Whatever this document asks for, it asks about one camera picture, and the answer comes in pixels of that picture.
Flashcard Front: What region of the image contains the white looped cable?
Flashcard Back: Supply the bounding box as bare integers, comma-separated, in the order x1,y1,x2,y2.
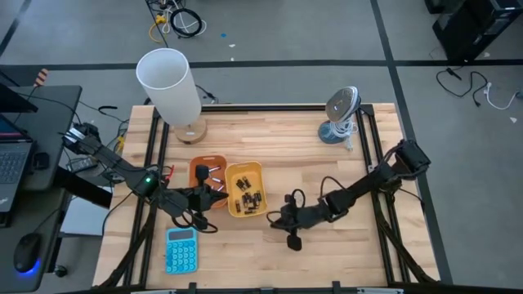
161,0,208,36

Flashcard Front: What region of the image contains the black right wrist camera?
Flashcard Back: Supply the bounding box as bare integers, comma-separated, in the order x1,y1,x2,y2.
286,233,303,252

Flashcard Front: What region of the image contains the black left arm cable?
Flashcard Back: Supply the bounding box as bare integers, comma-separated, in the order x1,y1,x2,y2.
163,165,220,234

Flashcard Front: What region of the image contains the white floor cable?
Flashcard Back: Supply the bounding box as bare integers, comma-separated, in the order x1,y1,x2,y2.
483,81,523,111

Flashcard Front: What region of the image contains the small black desk device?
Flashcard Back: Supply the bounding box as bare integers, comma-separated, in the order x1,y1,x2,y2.
32,151,51,171

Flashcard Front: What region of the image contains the yellow plastic bin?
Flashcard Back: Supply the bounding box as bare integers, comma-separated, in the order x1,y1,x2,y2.
225,161,269,218

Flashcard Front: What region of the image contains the black computer mouse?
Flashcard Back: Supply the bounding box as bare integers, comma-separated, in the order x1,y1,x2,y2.
12,232,42,274

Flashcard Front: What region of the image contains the orange black striped tape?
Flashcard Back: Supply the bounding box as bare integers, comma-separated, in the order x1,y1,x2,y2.
33,68,50,87

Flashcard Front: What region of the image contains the orange plastic bin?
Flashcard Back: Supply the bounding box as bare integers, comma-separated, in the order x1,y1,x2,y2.
189,154,228,209

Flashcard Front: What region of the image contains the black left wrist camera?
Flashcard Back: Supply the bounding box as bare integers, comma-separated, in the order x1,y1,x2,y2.
194,163,210,184

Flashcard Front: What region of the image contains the thin black cable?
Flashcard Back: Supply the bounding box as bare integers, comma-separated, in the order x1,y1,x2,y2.
194,84,219,105

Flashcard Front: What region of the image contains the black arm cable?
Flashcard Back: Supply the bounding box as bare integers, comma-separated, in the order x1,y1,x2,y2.
163,165,220,234
284,175,360,205

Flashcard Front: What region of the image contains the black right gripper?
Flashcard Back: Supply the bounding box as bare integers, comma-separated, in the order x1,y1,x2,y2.
266,203,330,230

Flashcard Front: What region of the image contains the black laptop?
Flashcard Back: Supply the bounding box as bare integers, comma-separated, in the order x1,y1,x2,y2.
0,114,34,228

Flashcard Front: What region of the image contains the black coiled cable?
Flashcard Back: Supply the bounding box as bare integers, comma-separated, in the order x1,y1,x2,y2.
169,7,204,39

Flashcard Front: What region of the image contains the blue calculator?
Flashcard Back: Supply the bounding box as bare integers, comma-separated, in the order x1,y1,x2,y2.
164,226,199,275

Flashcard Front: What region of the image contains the black floor cable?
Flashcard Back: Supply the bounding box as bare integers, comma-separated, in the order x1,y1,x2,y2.
436,67,490,108

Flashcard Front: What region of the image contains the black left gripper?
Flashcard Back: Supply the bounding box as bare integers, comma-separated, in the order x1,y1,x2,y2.
179,185,230,213

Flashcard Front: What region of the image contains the black aluminium table frame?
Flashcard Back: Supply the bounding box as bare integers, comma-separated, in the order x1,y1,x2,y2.
92,103,441,294

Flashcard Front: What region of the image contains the white shade wooden base lamp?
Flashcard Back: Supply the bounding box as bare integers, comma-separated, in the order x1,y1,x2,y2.
135,47,208,145

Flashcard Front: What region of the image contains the white and blue steam iron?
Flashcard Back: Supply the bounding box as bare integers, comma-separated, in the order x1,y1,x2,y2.
317,85,363,145

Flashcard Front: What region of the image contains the black desk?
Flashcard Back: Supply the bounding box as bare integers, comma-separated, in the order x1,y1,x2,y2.
0,84,114,294

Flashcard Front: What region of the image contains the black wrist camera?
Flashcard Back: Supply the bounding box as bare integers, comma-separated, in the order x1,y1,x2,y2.
286,233,303,252
194,163,210,184

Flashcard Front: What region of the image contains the white iron cord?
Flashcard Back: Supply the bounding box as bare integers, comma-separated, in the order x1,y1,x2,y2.
329,116,360,151

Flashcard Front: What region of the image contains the black cabinet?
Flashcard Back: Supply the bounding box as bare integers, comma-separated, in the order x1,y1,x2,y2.
424,0,523,62

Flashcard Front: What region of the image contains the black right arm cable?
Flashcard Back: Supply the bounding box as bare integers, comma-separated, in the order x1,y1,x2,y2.
284,175,360,205

